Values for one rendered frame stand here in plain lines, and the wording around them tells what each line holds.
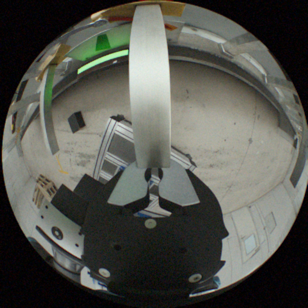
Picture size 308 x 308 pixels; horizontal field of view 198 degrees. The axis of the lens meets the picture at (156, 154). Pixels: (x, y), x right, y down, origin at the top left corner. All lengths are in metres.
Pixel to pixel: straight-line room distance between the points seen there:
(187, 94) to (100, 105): 0.83
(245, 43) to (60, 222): 0.55
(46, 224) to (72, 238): 0.07
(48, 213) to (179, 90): 1.07
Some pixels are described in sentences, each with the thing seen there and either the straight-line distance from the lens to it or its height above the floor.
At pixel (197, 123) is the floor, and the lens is 1.03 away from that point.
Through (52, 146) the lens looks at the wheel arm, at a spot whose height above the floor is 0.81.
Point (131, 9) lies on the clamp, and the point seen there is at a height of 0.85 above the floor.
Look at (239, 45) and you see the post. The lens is 0.30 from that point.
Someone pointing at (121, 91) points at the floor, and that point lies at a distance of 1.00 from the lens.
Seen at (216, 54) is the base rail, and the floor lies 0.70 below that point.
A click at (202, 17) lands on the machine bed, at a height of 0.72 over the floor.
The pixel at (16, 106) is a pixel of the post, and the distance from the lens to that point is 0.58.
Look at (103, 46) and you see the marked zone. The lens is 0.30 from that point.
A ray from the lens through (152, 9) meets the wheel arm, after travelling 0.17.
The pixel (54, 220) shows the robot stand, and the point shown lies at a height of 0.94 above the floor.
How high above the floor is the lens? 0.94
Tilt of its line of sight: 61 degrees down
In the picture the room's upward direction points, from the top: 178 degrees counter-clockwise
